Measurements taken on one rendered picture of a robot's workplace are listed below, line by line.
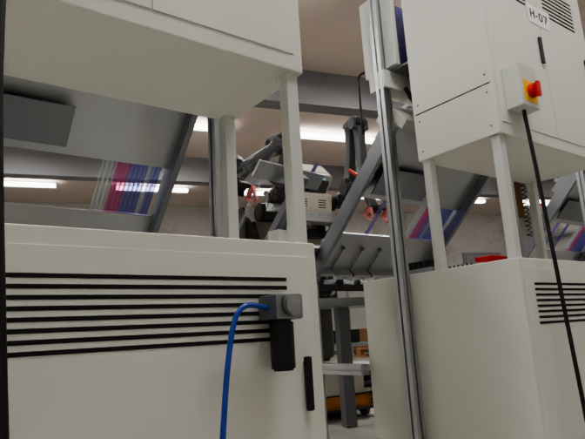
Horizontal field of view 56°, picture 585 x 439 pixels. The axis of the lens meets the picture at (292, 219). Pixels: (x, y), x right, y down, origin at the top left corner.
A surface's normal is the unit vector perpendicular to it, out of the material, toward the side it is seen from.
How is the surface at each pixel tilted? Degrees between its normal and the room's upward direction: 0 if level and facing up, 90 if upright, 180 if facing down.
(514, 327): 90
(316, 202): 98
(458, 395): 90
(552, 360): 90
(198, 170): 90
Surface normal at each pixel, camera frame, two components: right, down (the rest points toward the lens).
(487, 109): -0.80, -0.07
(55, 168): 0.35, -0.22
